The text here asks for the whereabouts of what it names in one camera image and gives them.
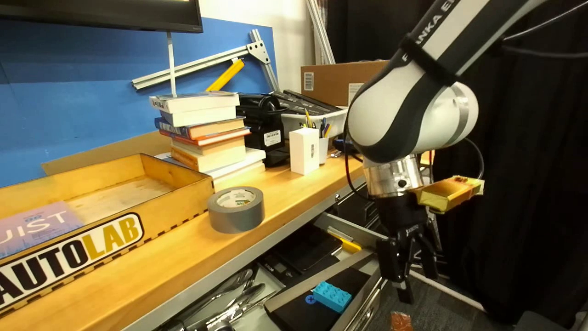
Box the orange book with blue spine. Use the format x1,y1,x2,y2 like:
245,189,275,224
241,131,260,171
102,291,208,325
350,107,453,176
155,116,249,140

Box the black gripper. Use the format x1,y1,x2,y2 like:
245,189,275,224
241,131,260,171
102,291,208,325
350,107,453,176
372,189,442,305

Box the purple UIST booklet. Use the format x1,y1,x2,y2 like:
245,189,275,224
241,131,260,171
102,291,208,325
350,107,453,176
0,200,87,259

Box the wide white book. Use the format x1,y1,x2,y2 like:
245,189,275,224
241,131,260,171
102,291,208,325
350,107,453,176
207,149,269,182

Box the wooden tray with Autolab label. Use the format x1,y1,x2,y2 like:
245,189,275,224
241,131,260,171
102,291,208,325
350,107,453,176
0,153,218,316

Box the white rectangular box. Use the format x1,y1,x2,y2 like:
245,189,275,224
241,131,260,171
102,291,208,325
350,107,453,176
287,125,322,178

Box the orange object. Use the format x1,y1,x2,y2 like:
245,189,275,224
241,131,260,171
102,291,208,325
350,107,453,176
390,309,418,331

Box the open grey metal drawer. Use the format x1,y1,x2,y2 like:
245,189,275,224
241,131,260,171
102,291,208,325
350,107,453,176
262,211,401,331

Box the yellow tool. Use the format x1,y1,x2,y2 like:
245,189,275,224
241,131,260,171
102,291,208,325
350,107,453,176
330,233,366,256

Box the blue wall board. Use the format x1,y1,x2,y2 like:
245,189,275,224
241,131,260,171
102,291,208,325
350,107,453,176
0,17,280,189

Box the black electronic device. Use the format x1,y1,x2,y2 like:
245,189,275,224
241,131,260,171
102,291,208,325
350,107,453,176
238,92,291,169

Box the brown cardboard box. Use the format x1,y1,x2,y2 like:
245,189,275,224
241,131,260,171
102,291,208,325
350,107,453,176
300,59,396,108

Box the yellow bar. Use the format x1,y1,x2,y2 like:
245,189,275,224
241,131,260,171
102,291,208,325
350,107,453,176
207,57,247,94

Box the black monitor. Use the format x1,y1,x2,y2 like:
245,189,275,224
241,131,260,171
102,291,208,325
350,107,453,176
0,0,205,35

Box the metal hand tools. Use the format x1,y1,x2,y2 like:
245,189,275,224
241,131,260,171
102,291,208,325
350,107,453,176
164,263,280,331

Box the red-brown book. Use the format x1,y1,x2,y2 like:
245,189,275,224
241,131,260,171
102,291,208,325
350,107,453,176
161,127,252,149

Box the grey plastic bin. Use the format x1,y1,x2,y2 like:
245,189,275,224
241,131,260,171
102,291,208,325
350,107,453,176
271,88,350,142

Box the yellow wrist camera mount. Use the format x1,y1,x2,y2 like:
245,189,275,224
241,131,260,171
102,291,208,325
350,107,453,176
416,173,488,215

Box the grey duct tape roll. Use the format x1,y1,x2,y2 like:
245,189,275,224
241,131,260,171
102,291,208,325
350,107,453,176
207,184,267,235

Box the white book with blue spine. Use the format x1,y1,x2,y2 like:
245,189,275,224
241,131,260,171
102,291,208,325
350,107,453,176
159,107,241,129

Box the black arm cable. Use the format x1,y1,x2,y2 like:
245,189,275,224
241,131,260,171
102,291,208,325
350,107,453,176
341,134,370,199

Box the black notebook with blue circle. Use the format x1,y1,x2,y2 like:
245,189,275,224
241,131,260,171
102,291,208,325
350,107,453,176
269,267,374,331

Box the black case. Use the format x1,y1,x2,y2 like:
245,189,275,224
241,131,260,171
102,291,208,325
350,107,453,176
267,222,346,279

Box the thin white rod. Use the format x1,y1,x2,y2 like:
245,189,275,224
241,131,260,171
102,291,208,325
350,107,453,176
166,31,181,99

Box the black curtain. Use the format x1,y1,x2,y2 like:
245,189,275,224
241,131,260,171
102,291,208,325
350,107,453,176
324,0,588,329

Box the long aluminium rail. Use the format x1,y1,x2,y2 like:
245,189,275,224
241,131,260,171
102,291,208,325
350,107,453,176
131,28,273,94

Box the upright aluminium rail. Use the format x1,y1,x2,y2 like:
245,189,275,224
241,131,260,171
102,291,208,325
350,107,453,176
304,0,339,66

